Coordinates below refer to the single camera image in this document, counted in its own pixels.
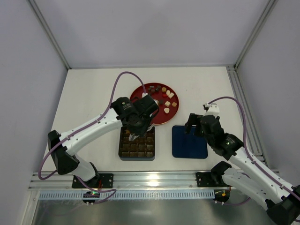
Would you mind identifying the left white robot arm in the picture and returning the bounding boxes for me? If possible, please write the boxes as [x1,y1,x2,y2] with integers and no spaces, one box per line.
[48,95,159,182]

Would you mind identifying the blue chocolate box with tray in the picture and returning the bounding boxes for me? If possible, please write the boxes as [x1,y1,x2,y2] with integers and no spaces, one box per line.
[118,127,155,161]

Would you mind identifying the white pyramid chocolate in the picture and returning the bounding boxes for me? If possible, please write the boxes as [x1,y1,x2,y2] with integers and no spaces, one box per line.
[165,101,171,107]

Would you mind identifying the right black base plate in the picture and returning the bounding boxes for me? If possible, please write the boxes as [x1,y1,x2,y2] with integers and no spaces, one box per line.
[195,172,229,188]

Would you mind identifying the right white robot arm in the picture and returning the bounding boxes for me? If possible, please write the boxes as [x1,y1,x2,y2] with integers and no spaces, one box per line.
[185,103,300,225]

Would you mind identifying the white heart chocolate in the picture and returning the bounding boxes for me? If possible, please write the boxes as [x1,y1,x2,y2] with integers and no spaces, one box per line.
[164,108,170,114]

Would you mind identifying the blue box lid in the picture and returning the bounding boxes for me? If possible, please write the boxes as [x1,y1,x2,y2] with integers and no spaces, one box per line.
[172,125,208,159]

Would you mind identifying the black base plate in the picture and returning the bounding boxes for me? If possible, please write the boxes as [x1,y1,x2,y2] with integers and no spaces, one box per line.
[195,172,229,188]
[72,173,114,189]

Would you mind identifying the metal serving tongs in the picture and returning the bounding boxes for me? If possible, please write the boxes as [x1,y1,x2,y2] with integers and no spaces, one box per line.
[127,110,159,141]

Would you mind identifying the aluminium front rail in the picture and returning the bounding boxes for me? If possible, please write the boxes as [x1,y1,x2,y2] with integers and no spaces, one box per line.
[29,171,229,190]

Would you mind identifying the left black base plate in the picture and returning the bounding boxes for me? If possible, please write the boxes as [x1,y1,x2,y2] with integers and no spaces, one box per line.
[72,173,114,189]

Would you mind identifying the round red tray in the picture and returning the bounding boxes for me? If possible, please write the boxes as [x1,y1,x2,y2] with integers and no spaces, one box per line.
[144,82,180,125]

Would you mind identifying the slotted cable duct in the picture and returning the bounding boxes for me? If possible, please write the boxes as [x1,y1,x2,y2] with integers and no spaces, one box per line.
[38,189,215,200]

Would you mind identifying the white square chocolate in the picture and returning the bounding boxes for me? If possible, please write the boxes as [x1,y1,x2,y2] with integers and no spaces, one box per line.
[168,92,174,98]

